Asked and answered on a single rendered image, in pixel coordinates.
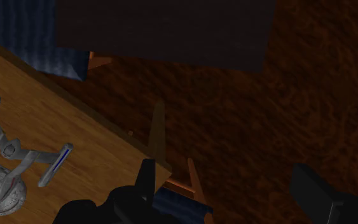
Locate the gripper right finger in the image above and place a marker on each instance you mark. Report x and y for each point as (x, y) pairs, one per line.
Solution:
(315, 192)

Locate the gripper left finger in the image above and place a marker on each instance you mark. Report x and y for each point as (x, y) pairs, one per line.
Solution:
(146, 176)

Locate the blue upholstered wooden chair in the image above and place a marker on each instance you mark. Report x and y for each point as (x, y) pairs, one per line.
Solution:
(26, 37)
(180, 205)

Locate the wooden table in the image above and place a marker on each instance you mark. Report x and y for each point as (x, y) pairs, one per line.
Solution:
(73, 124)

